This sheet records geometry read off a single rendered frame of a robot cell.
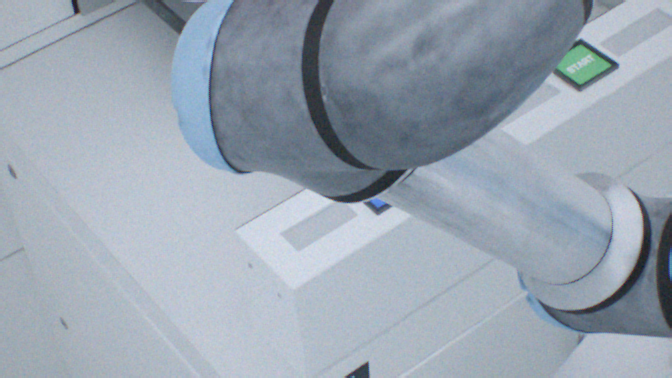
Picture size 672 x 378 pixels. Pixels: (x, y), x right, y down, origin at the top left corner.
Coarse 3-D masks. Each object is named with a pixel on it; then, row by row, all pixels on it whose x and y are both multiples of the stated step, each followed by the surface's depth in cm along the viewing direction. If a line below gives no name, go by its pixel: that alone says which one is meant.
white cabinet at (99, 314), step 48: (0, 144) 162; (48, 192) 153; (48, 240) 166; (96, 240) 145; (48, 288) 183; (96, 288) 156; (480, 288) 139; (96, 336) 170; (144, 336) 148; (384, 336) 132; (432, 336) 138; (480, 336) 145; (528, 336) 152; (576, 336) 160
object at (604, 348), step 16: (592, 336) 129; (608, 336) 129; (624, 336) 129; (640, 336) 129; (576, 352) 128; (592, 352) 128; (608, 352) 128; (624, 352) 128; (640, 352) 128; (656, 352) 127; (560, 368) 127; (576, 368) 127; (592, 368) 127; (608, 368) 127; (624, 368) 126; (640, 368) 126; (656, 368) 126
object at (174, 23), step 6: (144, 0) 159; (156, 0) 158; (150, 6) 158; (156, 6) 157; (162, 6) 157; (156, 12) 157; (162, 12) 156; (168, 12) 156; (162, 18) 156; (168, 18) 156; (174, 18) 155; (168, 24) 156; (174, 24) 155; (180, 24) 154; (174, 30) 155; (180, 30) 154
